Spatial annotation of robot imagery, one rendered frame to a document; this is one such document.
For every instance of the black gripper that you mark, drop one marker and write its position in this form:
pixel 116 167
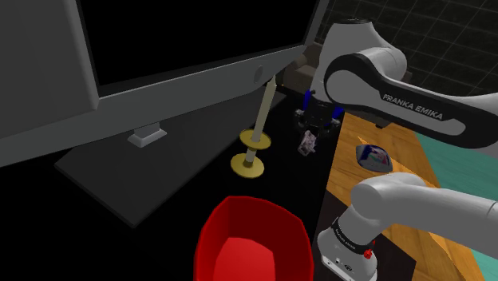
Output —
pixel 316 123

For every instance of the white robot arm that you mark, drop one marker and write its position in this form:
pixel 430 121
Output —
pixel 412 109

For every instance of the small pale clear object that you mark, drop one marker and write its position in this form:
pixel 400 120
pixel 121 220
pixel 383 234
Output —
pixel 307 143

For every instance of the brown sofa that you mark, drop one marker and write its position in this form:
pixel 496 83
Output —
pixel 305 74

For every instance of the cream candle in gold candlestick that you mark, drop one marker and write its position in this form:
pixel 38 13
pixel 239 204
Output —
pixel 262 113

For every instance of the blue grey rounded object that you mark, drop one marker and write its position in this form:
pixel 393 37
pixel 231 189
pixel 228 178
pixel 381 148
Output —
pixel 374 158

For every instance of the red bowl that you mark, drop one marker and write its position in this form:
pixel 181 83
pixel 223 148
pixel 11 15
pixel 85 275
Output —
pixel 249 233

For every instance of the large grey computer monitor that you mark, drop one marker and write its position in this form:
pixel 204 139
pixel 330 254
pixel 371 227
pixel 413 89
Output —
pixel 163 97

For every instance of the teal rug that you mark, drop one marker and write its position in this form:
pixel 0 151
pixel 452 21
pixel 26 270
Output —
pixel 467 171

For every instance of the black desk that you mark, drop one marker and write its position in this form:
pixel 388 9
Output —
pixel 70 241

